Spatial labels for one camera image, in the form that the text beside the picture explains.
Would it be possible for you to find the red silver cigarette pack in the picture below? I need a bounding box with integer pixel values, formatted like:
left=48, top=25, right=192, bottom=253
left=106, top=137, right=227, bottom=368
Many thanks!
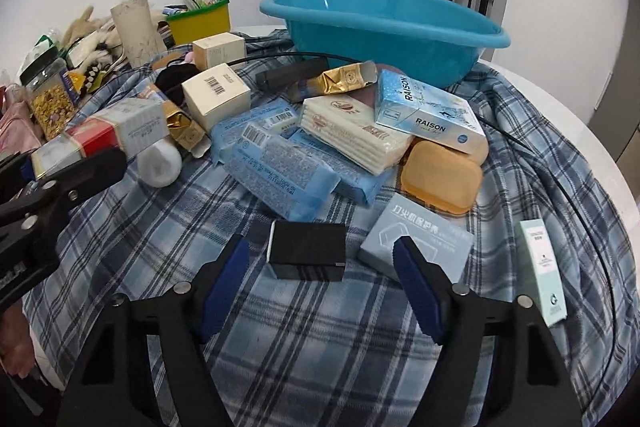
left=32, top=98, right=169, bottom=180

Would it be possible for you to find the mint green tall box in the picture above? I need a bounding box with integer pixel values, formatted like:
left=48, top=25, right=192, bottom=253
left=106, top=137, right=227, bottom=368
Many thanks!
left=515, top=219, right=567, bottom=326

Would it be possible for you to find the light blue box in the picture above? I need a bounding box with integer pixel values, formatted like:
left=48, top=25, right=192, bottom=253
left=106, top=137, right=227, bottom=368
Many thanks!
left=358, top=194, right=474, bottom=283

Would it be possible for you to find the black small box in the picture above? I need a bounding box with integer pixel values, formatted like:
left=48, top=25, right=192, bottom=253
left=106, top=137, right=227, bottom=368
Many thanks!
left=266, top=220, right=347, bottom=282

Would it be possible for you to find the blue wet wipes pack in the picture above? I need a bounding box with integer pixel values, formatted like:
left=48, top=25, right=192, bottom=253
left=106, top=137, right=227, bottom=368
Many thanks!
left=224, top=124, right=341, bottom=222

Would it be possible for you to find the person left hand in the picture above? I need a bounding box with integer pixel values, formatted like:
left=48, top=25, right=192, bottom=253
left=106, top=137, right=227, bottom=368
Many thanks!
left=0, top=301, right=35, bottom=378

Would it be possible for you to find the pink bag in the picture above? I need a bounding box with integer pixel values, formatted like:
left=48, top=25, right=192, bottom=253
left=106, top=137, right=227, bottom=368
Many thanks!
left=0, top=101, right=42, bottom=153

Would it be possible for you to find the white round bottle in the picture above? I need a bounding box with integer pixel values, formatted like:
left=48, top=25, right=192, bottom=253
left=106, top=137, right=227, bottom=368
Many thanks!
left=137, top=138, right=182, bottom=188

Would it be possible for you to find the clear jar of snacks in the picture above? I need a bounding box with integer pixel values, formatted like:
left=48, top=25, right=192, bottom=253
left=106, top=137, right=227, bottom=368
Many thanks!
left=20, top=46, right=78, bottom=141

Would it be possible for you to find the gold carton near cubes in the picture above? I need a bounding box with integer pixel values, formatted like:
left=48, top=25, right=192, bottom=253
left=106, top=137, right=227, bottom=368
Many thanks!
left=138, top=83, right=212, bottom=158

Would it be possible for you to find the beige plush toy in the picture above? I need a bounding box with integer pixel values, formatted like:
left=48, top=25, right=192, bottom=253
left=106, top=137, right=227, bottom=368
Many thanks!
left=60, top=5, right=122, bottom=74

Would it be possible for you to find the black cloth lump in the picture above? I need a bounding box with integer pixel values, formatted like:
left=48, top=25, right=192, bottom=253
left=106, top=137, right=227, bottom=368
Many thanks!
left=154, top=63, right=200, bottom=106

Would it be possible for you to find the white cube box barcode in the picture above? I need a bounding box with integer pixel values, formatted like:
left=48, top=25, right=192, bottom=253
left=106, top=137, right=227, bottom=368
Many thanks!
left=181, top=64, right=250, bottom=132

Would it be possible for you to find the white cube box rear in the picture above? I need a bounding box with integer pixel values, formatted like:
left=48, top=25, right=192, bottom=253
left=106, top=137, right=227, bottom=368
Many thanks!
left=192, top=32, right=246, bottom=70

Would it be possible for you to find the yellow green bin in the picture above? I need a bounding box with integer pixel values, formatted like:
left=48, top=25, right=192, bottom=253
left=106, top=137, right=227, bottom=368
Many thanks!
left=166, top=0, right=231, bottom=46

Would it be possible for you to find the blue tissue pack rear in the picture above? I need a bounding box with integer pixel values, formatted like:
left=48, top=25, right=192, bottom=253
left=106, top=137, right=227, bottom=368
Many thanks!
left=210, top=98, right=298, bottom=165

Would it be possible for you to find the blue tissue pack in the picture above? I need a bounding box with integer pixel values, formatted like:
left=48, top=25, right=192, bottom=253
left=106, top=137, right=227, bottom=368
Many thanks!
left=288, top=129, right=393, bottom=207
left=210, top=98, right=298, bottom=165

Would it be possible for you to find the tan round pad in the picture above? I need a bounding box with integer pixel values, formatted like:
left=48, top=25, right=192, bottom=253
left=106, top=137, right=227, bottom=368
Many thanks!
left=452, top=138, right=489, bottom=167

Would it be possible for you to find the black long box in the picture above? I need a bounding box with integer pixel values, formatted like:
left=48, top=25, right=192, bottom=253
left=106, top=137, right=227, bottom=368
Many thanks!
left=256, top=57, right=329, bottom=92

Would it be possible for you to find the blue tissue pack lower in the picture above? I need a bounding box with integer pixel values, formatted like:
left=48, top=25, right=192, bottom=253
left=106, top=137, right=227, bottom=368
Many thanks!
left=288, top=129, right=393, bottom=207

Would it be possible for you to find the blue plaid cloth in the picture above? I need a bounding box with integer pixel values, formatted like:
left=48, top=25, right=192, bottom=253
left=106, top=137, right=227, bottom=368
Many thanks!
left=22, top=28, right=640, bottom=427

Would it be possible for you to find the cream tissue pack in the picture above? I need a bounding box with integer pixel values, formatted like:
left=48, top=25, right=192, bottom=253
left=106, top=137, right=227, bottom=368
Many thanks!
left=299, top=94, right=413, bottom=176

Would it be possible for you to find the Raison blue carton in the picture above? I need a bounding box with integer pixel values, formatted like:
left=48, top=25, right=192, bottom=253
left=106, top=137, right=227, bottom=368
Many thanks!
left=374, top=69, right=486, bottom=155

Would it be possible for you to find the gold foil box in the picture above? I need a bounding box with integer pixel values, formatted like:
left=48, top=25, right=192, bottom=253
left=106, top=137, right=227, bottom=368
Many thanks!
left=285, top=61, right=378, bottom=103

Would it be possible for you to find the blue plastic basin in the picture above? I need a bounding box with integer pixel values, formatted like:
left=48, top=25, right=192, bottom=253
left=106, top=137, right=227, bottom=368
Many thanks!
left=259, top=0, right=511, bottom=88

